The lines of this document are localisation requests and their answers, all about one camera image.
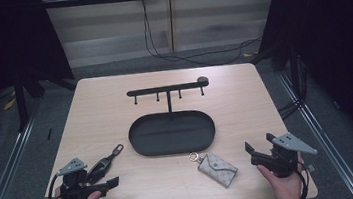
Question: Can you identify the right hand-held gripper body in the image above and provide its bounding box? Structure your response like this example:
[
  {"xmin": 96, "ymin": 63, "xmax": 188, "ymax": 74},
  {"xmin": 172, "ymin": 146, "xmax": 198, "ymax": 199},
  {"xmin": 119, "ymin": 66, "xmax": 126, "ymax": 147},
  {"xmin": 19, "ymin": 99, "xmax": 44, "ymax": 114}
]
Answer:
[{"xmin": 247, "ymin": 129, "xmax": 321, "ymax": 182}]

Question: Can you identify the person's right hand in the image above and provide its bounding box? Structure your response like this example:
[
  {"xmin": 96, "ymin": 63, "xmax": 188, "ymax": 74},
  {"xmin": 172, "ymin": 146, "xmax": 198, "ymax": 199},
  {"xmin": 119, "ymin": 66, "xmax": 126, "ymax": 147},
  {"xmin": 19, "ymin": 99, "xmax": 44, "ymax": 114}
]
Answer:
[{"xmin": 255, "ymin": 152, "xmax": 309, "ymax": 199}]

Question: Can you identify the bundle of black floor cables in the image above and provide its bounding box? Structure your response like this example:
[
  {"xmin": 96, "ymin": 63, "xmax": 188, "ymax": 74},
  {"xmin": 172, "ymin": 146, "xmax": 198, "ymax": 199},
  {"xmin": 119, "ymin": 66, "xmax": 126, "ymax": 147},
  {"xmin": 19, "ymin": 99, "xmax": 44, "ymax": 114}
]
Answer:
[{"xmin": 275, "ymin": 94, "xmax": 305, "ymax": 122}]

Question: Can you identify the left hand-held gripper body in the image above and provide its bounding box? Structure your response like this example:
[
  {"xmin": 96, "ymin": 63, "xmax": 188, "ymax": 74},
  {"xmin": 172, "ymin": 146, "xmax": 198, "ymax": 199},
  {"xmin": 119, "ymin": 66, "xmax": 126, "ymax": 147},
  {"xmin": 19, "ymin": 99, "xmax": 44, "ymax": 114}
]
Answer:
[{"xmin": 54, "ymin": 154, "xmax": 110, "ymax": 199}]

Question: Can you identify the hand-held gripper cable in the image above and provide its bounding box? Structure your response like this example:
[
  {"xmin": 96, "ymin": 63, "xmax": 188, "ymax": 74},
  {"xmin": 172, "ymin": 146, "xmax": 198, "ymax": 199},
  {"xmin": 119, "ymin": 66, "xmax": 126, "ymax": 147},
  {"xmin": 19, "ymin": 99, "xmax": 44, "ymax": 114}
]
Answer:
[
  {"xmin": 294, "ymin": 160, "xmax": 313, "ymax": 199},
  {"xmin": 42, "ymin": 173, "xmax": 67, "ymax": 199}
]

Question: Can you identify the grey patterned key pouch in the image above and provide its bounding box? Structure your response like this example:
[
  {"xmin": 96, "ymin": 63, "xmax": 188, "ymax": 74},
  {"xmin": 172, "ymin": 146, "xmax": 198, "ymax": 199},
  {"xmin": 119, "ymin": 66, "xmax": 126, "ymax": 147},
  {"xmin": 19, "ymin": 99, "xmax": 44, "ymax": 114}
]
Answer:
[{"xmin": 188, "ymin": 146, "xmax": 242, "ymax": 192}]

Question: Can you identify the black car key with strap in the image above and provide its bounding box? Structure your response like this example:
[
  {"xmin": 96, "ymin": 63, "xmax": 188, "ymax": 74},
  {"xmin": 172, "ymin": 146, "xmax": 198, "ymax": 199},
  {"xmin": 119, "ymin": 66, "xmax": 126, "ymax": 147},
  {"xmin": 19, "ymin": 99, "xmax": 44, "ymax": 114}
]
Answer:
[{"xmin": 83, "ymin": 143, "xmax": 129, "ymax": 185}]

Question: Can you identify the black key rack with tray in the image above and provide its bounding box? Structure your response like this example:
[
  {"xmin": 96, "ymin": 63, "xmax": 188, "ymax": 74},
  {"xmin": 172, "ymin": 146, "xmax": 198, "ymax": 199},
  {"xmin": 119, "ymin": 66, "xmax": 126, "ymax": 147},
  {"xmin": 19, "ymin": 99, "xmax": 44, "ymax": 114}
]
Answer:
[{"xmin": 122, "ymin": 75, "xmax": 220, "ymax": 161}]

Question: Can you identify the black hanging wall cable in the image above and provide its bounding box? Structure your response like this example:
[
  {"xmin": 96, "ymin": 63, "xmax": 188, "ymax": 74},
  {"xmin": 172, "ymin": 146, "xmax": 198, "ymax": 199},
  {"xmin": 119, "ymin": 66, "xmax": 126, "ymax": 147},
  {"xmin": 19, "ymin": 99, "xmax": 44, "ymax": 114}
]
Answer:
[{"xmin": 139, "ymin": 0, "xmax": 266, "ymax": 75}]

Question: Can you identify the yellow floor tape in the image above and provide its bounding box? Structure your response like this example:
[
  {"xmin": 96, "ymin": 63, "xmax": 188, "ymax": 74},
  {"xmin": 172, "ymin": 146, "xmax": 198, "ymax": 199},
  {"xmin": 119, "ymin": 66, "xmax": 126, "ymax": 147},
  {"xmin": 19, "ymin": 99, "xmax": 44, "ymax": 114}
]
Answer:
[{"xmin": 1, "ymin": 97, "xmax": 19, "ymax": 112}]

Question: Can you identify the black curtain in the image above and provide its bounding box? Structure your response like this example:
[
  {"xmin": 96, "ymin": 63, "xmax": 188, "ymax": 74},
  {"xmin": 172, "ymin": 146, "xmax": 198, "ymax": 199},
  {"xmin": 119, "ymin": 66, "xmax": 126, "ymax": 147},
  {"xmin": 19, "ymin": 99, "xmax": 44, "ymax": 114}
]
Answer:
[
  {"xmin": 0, "ymin": 0, "xmax": 84, "ymax": 168},
  {"xmin": 252, "ymin": 0, "xmax": 353, "ymax": 180}
]

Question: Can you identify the left hand-held gripper cable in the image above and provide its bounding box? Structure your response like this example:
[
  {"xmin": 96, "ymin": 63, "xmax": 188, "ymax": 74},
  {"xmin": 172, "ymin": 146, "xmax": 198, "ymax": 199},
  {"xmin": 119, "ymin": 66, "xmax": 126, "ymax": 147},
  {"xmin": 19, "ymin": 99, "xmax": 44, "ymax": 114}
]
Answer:
[{"xmin": 42, "ymin": 173, "xmax": 67, "ymax": 199}]

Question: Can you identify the black metal stand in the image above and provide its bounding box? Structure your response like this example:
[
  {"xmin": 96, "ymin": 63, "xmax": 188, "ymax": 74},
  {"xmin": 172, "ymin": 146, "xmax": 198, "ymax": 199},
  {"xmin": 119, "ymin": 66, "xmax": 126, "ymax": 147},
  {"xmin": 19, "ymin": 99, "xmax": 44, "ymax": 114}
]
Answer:
[{"xmin": 11, "ymin": 75, "xmax": 32, "ymax": 134}]

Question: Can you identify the right hand-held gripper cable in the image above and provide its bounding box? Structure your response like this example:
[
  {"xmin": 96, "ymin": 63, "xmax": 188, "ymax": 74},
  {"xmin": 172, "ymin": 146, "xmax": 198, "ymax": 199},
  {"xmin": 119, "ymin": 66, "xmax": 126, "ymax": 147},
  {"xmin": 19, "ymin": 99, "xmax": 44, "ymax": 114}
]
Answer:
[{"xmin": 294, "ymin": 160, "xmax": 313, "ymax": 199}]

